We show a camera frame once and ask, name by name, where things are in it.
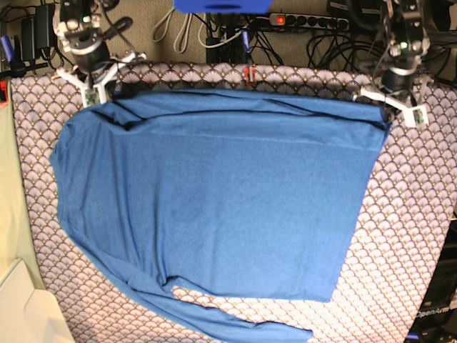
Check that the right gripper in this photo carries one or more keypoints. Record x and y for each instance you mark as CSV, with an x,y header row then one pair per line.
x,y
91,59

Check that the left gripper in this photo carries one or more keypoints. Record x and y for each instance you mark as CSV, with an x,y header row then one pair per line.
x,y
395,80

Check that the blue long-sleeve T-shirt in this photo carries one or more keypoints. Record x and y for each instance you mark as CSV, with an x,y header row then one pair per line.
x,y
230,193

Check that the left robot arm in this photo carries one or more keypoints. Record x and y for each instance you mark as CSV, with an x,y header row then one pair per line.
x,y
407,42

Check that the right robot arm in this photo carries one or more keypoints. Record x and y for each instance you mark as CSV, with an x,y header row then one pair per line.
x,y
83,29

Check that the black power adapter brick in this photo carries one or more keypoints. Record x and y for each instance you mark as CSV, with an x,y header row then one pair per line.
x,y
44,31

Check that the patterned fan-print tablecloth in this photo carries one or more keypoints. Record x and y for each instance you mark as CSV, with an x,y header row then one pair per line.
x,y
400,232

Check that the red and grey table clamp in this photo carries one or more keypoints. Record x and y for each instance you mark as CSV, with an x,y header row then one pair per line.
x,y
249,75

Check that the black power strip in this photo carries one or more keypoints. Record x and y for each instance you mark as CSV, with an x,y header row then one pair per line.
x,y
301,21

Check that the black OpenArm box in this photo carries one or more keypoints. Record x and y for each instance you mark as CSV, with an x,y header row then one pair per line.
x,y
436,318

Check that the white plastic bin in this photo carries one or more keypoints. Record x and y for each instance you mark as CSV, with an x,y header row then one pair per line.
x,y
29,314

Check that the blue-handled clamp at left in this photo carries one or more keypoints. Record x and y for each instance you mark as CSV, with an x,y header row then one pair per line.
x,y
17,67

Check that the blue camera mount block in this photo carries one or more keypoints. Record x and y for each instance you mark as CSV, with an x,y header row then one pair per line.
x,y
223,6

